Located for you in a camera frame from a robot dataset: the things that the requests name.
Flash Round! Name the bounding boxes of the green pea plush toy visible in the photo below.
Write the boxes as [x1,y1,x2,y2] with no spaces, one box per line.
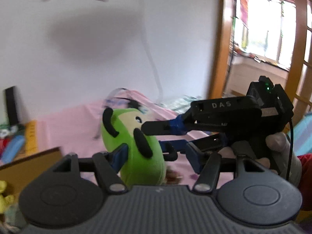
[101,107,166,187]

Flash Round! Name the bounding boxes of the gloved right hand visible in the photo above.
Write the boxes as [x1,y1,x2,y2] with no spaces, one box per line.
[218,131,303,188]

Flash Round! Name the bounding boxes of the pink floral bed sheet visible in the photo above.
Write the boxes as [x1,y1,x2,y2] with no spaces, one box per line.
[35,90,235,187]

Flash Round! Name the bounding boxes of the black charger adapter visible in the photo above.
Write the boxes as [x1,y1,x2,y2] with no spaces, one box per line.
[116,97,145,113]

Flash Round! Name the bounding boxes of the yellow book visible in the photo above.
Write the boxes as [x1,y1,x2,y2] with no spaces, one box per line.
[24,121,38,156]

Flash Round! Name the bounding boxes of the brown cardboard box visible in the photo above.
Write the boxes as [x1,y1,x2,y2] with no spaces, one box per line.
[0,147,63,202]

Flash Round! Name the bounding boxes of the blue oval plush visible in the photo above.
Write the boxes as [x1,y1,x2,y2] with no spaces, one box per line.
[1,135,25,164]

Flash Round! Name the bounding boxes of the lime green plush toy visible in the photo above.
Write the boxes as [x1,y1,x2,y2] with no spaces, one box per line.
[0,181,15,215]

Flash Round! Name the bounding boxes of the black phone on stand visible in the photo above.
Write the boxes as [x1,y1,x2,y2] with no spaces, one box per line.
[4,86,20,126]

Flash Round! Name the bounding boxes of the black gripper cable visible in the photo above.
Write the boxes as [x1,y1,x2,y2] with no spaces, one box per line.
[285,118,295,182]

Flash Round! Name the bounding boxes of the wooden door frame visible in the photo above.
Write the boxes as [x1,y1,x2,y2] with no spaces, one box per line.
[207,0,235,99]

